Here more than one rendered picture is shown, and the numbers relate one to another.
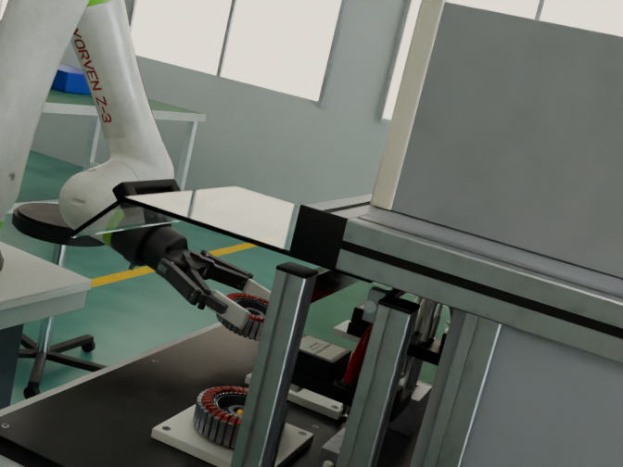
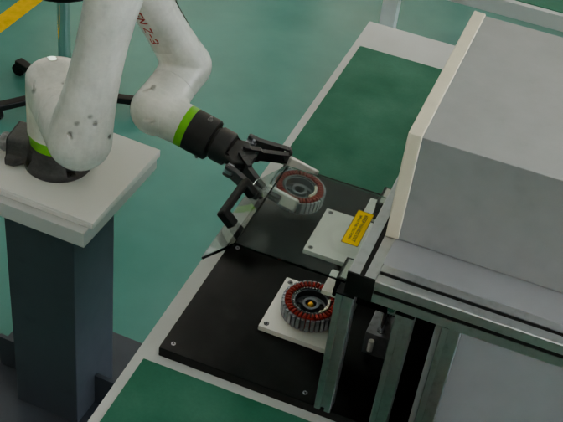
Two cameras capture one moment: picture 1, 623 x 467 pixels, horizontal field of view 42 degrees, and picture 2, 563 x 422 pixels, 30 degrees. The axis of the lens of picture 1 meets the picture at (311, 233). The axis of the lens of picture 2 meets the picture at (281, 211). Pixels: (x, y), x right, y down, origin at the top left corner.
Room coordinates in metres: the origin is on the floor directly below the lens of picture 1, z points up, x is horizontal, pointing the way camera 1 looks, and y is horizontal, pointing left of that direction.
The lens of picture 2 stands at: (-0.49, 0.21, 2.20)
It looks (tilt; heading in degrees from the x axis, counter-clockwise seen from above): 39 degrees down; 356
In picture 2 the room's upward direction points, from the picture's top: 8 degrees clockwise
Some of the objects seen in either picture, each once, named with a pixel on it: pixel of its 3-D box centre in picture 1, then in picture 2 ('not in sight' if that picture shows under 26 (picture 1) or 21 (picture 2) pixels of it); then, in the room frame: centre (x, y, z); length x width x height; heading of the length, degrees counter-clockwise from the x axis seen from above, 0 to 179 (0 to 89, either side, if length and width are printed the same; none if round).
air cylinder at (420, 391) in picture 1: (404, 404); not in sight; (1.12, -0.19, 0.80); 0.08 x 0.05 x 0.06; 160
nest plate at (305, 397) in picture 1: (311, 383); not in sight; (1.17, -0.05, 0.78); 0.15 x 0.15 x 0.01; 70
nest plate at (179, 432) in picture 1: (235, 435); (308, 315); (0.94, 0.03, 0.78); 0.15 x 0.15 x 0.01; 70
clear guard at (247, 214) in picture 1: (262, 243); (317, 234); (0.88, 0.05, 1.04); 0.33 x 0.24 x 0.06; 70
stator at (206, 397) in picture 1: (240, 417); (310, 306); (0.94, 0.03, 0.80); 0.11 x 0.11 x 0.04
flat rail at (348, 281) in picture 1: (390, 254); not in sight; (1.02, -0.10, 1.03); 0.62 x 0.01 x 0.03; 160
